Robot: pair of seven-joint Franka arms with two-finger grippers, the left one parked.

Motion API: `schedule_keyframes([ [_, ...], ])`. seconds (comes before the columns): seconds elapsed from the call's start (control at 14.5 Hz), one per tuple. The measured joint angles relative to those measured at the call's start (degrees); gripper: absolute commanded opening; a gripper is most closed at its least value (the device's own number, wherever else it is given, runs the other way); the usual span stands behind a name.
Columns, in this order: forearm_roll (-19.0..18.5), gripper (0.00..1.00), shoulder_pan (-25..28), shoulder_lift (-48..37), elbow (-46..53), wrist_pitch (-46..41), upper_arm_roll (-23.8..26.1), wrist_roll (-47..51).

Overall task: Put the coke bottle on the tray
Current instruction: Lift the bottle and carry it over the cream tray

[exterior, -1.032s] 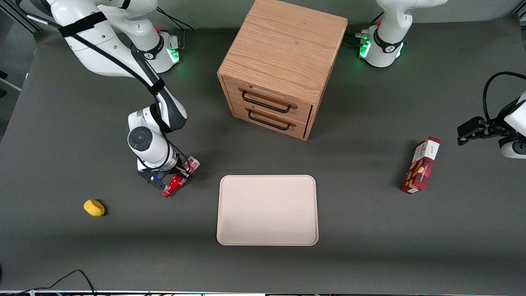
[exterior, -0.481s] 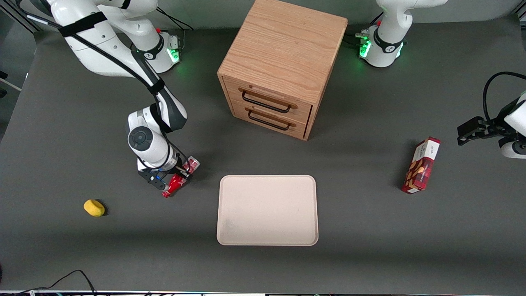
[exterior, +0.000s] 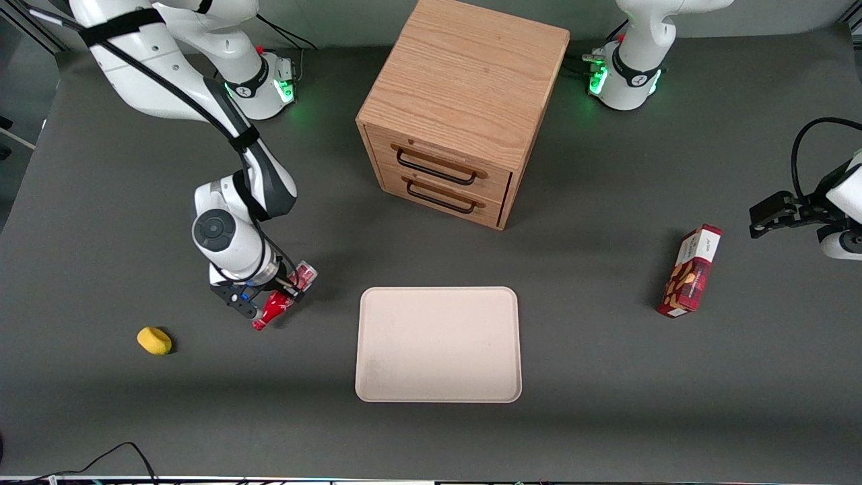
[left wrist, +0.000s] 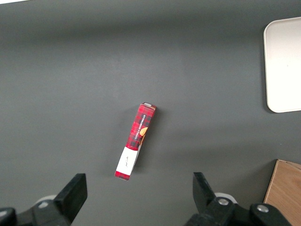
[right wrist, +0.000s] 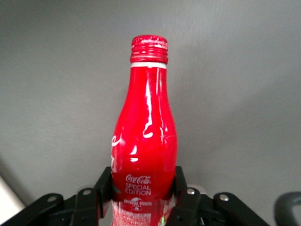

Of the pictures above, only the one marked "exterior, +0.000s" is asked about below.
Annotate black left arm base cables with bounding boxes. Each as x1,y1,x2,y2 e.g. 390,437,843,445
564,19,630,76

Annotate black cable on table edge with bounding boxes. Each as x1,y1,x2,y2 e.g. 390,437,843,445
0,442,159,485

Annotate wooden drawer cabinet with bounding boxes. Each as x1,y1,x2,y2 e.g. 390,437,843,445
356,0,571,232

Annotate black right arm base cable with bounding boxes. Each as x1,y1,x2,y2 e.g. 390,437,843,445
256,12,317,51

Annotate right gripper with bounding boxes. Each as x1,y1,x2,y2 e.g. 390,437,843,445
209,264,306,298

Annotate beige plastic tray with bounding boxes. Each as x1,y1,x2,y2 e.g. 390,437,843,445
355,287,523,403

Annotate grey aluminium frame rail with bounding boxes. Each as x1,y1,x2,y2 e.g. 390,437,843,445
0,0,68,55

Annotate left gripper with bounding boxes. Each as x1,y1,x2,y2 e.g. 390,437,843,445
750,191,828,240

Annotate yellow sponge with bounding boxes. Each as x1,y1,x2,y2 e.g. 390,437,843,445
137,327,172,356

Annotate wooden drawer front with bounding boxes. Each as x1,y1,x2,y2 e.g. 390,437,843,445
380,167,507,226
367,125,514,203

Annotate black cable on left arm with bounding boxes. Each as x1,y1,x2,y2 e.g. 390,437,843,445
791,117,862,199

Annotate black metal drawer handle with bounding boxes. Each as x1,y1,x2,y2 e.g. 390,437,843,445
405,179,477,215
395,147,480,186

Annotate red cookie box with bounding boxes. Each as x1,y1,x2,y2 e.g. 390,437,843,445
657,224,723,319

